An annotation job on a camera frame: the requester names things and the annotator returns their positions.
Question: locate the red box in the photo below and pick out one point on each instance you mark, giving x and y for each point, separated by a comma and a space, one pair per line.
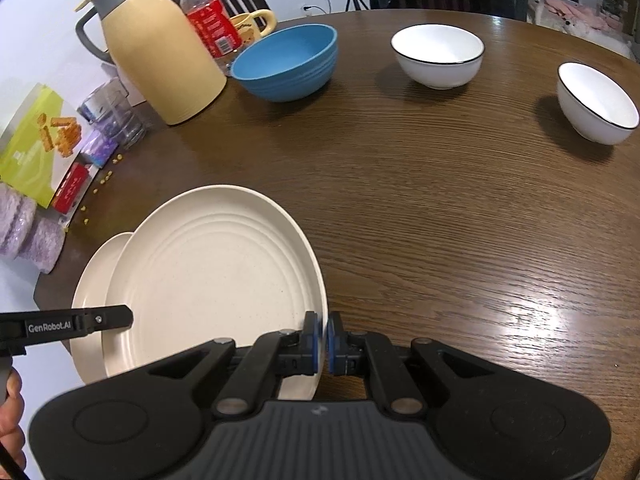
72, 187

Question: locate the cream ribbed plate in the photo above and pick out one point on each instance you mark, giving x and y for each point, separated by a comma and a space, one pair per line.
210, 280
97, 285

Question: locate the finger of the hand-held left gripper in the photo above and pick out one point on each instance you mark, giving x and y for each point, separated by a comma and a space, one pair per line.
75, 322

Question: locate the red label water bottle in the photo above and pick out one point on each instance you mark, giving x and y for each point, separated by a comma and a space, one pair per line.
212, 25

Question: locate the green box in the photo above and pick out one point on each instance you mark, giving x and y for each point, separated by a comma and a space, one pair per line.
35, 160

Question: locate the blue bowl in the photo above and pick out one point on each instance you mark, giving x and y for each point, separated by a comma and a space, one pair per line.
285, 75

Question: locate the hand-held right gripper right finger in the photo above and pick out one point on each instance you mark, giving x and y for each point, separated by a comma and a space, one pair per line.
334, 345

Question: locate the purple glittery vase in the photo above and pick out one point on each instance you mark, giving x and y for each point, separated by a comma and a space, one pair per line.
30, 230

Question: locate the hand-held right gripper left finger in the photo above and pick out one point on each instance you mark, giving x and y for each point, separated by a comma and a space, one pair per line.
311, 345

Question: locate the person's left hand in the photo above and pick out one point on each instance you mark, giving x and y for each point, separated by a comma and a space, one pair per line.
12, 410

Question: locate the yellow thermos jug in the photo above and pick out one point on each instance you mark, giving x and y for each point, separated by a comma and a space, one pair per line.
160, 60

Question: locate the yellow bear mug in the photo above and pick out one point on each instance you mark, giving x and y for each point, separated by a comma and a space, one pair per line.
252, 27

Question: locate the pink blanket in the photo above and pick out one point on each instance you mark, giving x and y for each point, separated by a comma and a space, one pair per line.
570, 7

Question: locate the white bowl with black rim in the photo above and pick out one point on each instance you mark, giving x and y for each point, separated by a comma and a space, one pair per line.
435, 67
595, 120

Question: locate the clear glass cup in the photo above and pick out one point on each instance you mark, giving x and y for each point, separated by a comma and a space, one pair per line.
122, 125

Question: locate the scattered yellow crumbs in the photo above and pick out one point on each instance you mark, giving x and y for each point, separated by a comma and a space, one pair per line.
107, 176

